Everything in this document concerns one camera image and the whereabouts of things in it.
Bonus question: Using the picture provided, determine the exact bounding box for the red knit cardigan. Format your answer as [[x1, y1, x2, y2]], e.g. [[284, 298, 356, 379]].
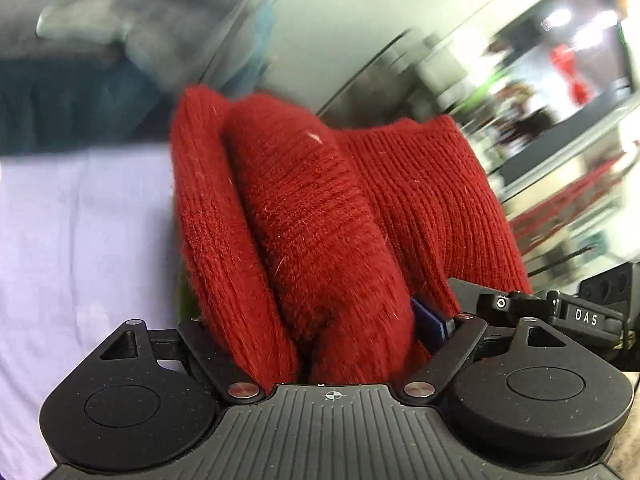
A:
[[170, 87, 529, 389]]

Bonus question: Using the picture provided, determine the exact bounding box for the teal blue blanket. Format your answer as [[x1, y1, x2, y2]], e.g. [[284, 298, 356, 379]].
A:
[[1, 54, 189, 156]]

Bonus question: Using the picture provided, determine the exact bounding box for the grey duvet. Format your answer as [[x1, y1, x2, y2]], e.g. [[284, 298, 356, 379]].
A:
[[1, 0, 272, 94]]

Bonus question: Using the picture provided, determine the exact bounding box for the grey towel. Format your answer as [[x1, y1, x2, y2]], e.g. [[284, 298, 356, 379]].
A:
[[36, 0, 245, 92]]

